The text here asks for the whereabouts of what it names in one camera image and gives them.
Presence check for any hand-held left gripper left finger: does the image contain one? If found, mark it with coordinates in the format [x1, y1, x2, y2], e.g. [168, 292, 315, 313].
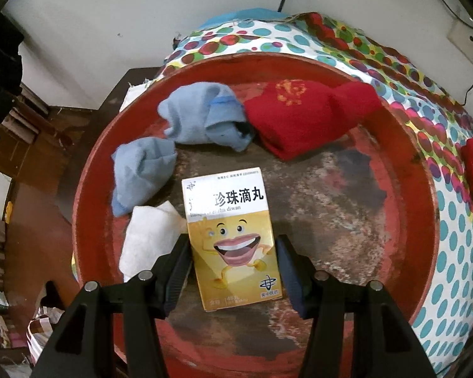
[33, 235, 194, 378]

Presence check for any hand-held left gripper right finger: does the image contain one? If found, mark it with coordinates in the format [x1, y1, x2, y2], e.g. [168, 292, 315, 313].
[275, 234, 438, 378]

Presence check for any white sock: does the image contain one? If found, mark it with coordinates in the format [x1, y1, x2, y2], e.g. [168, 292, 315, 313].
[119, 201, 188, 283]

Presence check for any yellow medicine box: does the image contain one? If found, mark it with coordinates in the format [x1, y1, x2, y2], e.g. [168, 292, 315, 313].
[181, 166, 286, 312]

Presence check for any round red tray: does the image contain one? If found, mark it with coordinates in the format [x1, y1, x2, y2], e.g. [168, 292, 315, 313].
[72, 51, 441, 363]

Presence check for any light blue sock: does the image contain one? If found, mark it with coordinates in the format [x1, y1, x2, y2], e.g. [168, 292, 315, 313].
[111, 138, 178, 218]
[158, 83, 255, 153]

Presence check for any striped plastic bag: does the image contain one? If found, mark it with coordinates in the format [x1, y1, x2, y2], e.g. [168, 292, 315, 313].
[27, 307, 67, 367]

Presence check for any polka dot table cloth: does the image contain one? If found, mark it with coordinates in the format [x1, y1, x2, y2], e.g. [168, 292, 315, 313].
[163, 12, 473, 375]

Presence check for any dark wooden side table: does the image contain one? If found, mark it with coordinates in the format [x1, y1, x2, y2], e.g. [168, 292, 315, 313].
[102, 68, 162, 113]

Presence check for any wooden chair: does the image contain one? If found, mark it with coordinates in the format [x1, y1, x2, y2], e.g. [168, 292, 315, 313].
[6, 83, 73, 158]

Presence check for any dark hanging clothing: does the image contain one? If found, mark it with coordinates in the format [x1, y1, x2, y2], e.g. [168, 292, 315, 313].
[0, 12, 24, 154]

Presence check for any white wall antenna socket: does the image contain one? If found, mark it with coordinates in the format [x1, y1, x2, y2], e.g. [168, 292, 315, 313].
[447, 6, 473, 73]

